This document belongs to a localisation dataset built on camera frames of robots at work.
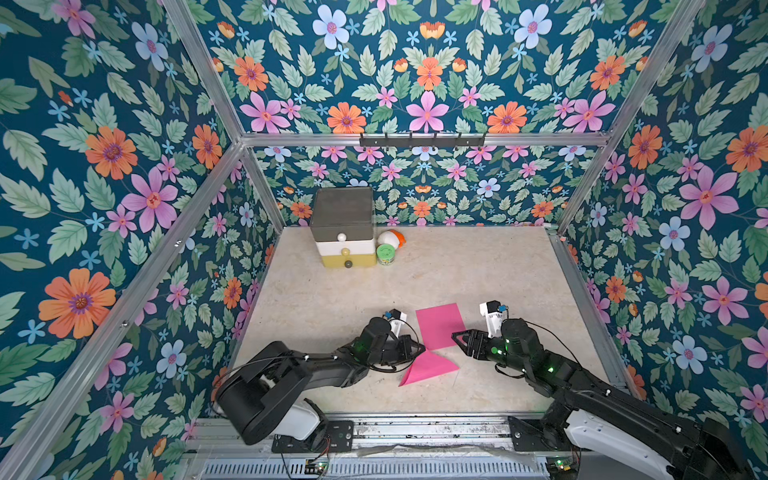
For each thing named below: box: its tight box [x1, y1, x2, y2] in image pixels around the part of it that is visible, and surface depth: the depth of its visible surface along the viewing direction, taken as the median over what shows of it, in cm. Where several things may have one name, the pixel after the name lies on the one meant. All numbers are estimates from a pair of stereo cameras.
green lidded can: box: [376, 243, 397, 266], surface depth 109 cm
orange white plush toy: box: [377, 229, 406, 249], surface depth 113 cm
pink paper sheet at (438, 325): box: [415, 303, 466, 351], surface depth 95 cm
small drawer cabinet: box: [310, 187, 377, 268], surface depth 102 cm
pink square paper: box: [398, 348, 460, 387], surface depth 86 cm
